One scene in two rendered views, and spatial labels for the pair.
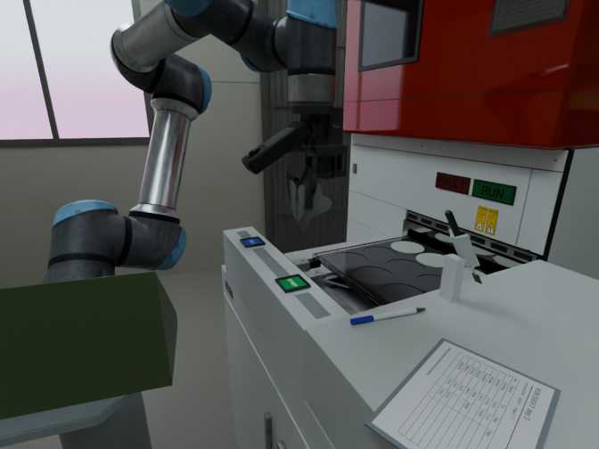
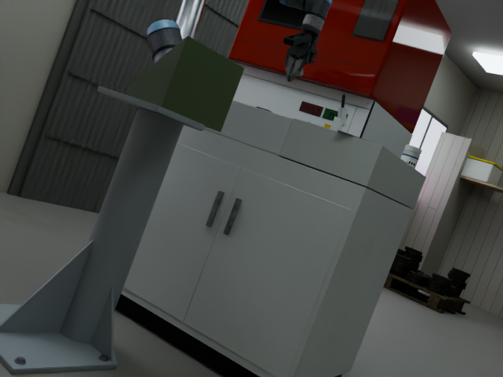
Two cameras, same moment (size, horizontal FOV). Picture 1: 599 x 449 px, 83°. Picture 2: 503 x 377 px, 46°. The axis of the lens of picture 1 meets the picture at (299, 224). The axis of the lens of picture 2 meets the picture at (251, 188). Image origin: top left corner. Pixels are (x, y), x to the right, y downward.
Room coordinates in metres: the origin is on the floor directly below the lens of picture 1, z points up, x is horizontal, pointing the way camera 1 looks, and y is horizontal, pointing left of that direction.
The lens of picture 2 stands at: (-1.28, 1.22, 0.75)
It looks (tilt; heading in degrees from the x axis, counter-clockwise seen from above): 2 degrees down; 326
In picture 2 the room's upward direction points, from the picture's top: 21 degrees clockwise
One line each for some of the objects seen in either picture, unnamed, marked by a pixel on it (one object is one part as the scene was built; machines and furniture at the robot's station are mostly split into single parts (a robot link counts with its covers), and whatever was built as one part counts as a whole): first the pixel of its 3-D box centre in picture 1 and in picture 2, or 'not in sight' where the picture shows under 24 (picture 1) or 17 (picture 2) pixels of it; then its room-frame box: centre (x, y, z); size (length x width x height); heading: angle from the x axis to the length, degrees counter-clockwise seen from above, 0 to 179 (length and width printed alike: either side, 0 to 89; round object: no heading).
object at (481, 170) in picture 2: not in sight; (477, 170); (4.08, -5.86, 1.80); 0.53 x 0.45 x 0.29; 17
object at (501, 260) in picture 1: (455, 253); not in sight; (0.94, -0.47, 0.89); 0.44 x 0.02 x 0.10; 26
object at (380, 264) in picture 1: (405, 267); not in sight; (0.83, -0.29, 0.90); 0.34 x 0.34 x 0.01; 26
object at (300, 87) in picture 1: (310, 92); (312, 24); (0.58, -0.02, 1.33); 0.08 x 0.08 x 0.05
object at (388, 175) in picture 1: (419, 199); (284, 118); (1.10, -0.40, 1.02); 0.81 x 0.03 x 0.40; 26
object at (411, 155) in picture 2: not in sight; (409, 158); (0.46, -0.63, 1.01); 0.07 x 0.07 x 0.10
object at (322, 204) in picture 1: (315, 207); (299, 72); (0.57, -0.03, 1.14); 0.06 x 0.03 x 0.09; 116
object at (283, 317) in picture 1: (270, 288); (232, 120); (0.73, 0.07, 0.89); 0.55 x 0.09 x 0.14; 26
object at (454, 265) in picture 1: (460, 264); (338, 123); (0.56, -0.29, 1.03); 0.06 x 0.04 x 0.13; 116
